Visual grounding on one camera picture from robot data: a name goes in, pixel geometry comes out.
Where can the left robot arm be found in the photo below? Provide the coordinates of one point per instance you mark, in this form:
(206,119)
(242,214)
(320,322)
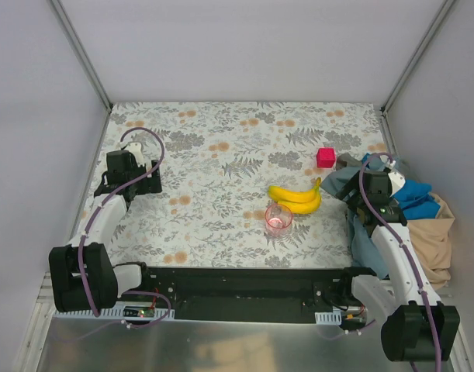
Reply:
(83,277)

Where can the left aluminium frame post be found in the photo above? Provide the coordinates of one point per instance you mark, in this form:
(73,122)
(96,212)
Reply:
(79,51)

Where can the pink plastic cup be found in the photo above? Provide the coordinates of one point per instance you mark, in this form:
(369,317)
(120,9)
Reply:
(278,219)

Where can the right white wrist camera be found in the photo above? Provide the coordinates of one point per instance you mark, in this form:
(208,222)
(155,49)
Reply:
(396,179)

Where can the left white cable duct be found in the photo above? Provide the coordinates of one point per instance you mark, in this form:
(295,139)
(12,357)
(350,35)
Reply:
(120,312)

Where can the right aluminium frame post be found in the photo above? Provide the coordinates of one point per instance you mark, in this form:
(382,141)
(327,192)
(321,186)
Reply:
(417,55)

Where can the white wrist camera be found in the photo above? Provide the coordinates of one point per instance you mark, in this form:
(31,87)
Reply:
(396,179)
(134,152)

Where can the grey cloth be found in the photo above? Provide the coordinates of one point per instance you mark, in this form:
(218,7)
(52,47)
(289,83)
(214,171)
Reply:
(346,160)

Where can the aluminium frame post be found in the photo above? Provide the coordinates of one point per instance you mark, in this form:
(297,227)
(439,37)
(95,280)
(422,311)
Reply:
(79,51)
(417,55)

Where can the light blue cloth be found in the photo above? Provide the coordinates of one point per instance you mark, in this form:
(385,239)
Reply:
(363,250)

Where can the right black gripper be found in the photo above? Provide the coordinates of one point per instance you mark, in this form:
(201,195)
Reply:
(347,190)

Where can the pink cube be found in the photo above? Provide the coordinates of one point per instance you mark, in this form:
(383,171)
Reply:
(326,157)

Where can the white cable duct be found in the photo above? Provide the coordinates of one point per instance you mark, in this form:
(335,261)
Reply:
(328,318)
(120,312)

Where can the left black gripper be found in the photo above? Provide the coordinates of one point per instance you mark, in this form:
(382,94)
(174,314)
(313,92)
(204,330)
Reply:
(152,182)

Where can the floral tablecloth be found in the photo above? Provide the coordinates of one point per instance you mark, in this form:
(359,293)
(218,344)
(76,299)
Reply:
(219,160)

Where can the beige cloth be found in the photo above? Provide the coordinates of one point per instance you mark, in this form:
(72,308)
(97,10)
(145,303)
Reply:
(430,240)

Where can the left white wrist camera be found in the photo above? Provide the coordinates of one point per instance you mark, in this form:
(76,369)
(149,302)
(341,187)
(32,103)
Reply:
(134,152)

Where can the right white cable duct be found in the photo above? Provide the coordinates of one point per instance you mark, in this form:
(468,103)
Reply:
(328,318)

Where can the bright blue cloth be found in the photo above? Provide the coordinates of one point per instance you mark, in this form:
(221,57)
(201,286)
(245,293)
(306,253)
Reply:
(415,198)

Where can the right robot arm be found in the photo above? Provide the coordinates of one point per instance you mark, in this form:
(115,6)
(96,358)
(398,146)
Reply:
(415,324)

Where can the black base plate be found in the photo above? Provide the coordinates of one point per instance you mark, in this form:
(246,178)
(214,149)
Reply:
(249,295)

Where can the yellow banana bunch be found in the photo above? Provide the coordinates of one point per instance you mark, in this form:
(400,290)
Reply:
(298,202)

